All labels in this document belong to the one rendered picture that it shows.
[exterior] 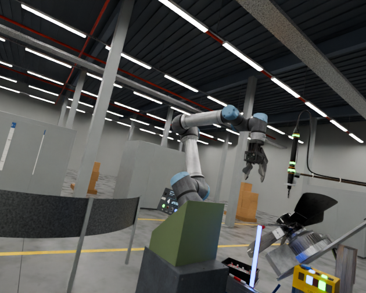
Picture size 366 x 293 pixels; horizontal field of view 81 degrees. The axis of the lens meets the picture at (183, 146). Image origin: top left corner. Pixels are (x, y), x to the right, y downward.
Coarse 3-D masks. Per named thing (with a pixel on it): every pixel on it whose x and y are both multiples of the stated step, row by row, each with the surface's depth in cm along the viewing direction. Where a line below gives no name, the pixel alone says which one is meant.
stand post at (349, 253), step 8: (344, 248) 127; (352, 248) 128; (344, 256) 126; (352, 256) 124; (344, 264) 125; (352, 264) 123; (344, 272) 125; (352, 272) 124; (344, 280) 124; (352, 280) 125; (344, 288) 123; (352, 288) 126
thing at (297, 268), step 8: (296, 272) 99; (304, 272) 96; (320, 272) 98; (296, 280) 98; (304, 280) 96; (320, 280) 92; (328, 280) 90; (336, 280) 92; (304, 288) 95; (312, 288) 93; (336, 288) 90
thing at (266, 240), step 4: (264, 236) 158; (268, 236) 155; (272, 236) 152; (260, 240) 157; (264, 240) 154; (268, 240) 152; (272, 240) 149; (276, 240) 148; (252, 244) 161; (260, 244) 153; (264, 244) 151; (268, 244) 148; (248, 248) 160; (252, 248) 155; (260, 248) 150; (264, 248) 147; (248, 252) 154; (252, 252) 151; (252, 256) 147
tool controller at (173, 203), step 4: (168, 188) 176; (164, 192) 175; (168, 192) 174; (172, 192) 171; (164, 196) 175; (168, 196) 171; (172, 196) 169; (160, 200) 176; (164, 200) 173; (172, 200) 167; (176, 200) 164; (160, 204) 174; (164, 204) 170; (172, 204) 165; (176, 204) 162; (160, 208) 171; (164, 208) 168; (168, 208) 165; (176, 208) 160; (164, 212) 166; (168, 212) 163; (172, 212) 161
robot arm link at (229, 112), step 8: (208, 112) 121; (216, 112) 116; (224, 112) 111; (232, 112) 108; (176, 120) 133; (184, 120) 130; (192, 120) 126; (200, 120) 122; (208, 120) 119; (216, 120) 117; (224, 120) 114; (232, 120) 112; (240, 120) 114; (176, 128) 135; (184, 128) 132
